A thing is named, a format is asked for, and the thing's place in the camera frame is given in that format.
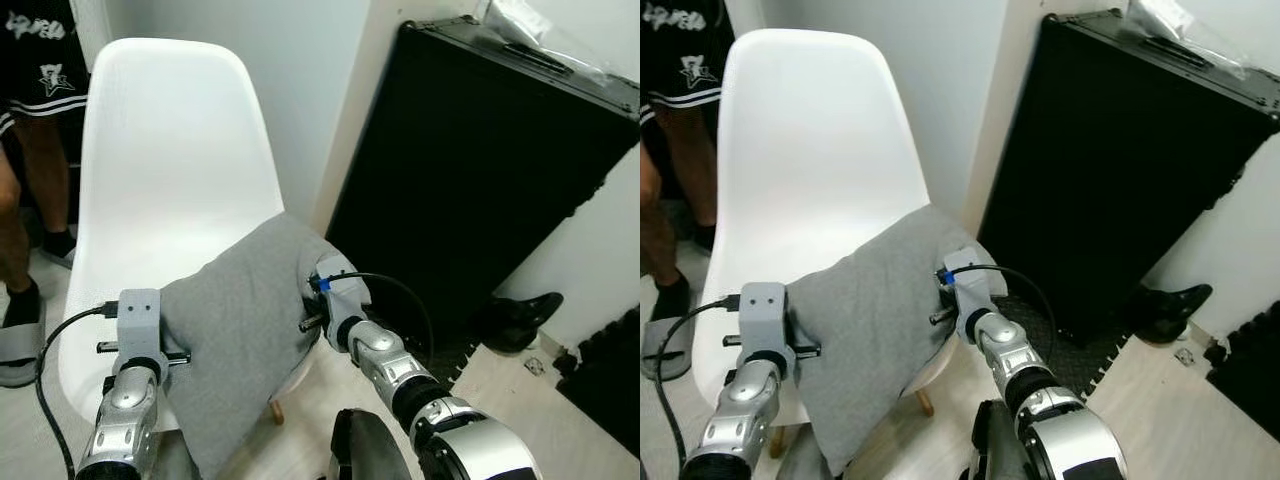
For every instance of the grey pillow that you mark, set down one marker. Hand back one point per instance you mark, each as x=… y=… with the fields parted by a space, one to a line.
x=240 y=330
x=880 y=320

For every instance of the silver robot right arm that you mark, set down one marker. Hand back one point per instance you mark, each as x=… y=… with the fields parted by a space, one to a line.
x=385 y=355
x=1010 y=350

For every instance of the white plastic chair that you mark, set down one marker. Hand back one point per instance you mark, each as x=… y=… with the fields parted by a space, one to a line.
x=810 y=140
x=170 y=150

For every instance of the dark robot right leg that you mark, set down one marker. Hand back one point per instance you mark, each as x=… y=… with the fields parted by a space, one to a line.
x=998 y=445
x=370 y=450

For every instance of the black sock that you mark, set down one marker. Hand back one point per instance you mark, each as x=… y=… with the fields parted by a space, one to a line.
x=22 y=305
x=60 y=243
x=672 y=298
x=705 y=236

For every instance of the grey slipper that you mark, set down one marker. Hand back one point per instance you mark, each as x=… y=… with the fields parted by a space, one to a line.
x=662 y=345
x=20 y=350

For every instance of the black patterned floor mat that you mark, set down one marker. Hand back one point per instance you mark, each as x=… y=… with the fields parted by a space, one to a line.
x=465 y=355
x=1090 y=360

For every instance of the black foam mat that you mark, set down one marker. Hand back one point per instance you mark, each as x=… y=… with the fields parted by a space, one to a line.
x=610 y=380
x=1250 y=370

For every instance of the black shoe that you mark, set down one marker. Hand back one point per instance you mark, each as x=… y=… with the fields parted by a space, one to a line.
x=520 y=315
x=1170 y=305

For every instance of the large black flight case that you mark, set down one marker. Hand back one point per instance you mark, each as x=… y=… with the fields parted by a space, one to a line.
x=1110 y=170
x=470 y=170

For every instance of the small metal item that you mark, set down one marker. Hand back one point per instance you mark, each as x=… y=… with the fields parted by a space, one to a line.
x=536 y=368
x=1186 y=356

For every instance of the black shorts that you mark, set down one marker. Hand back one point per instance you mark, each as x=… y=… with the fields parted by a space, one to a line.
x=25 y=60
x=665 y=50

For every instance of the clear plastic bag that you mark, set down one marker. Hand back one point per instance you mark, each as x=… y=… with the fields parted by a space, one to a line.
x=530 y=25
x=1170 y=20

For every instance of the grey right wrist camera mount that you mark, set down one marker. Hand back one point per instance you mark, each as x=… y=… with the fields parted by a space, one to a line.
x=975 y=300
x=345 y=305

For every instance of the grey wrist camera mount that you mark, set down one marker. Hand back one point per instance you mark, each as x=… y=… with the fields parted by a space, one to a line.
x=765 y=315
x=345 y=305
x=140 y=320
x=975 y=300

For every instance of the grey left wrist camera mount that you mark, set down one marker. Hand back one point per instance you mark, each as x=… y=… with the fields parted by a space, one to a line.
x=140 y=320
x=765 y=315

